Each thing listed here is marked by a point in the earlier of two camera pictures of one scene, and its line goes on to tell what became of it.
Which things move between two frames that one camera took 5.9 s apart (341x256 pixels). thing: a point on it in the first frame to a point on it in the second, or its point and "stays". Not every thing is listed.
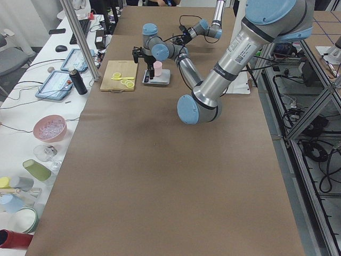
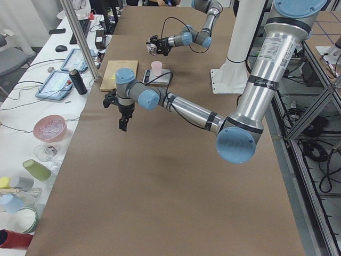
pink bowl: (50, 128) stays
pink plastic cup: (157, 65) stays
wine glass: (47, 153) stays
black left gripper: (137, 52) to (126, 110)
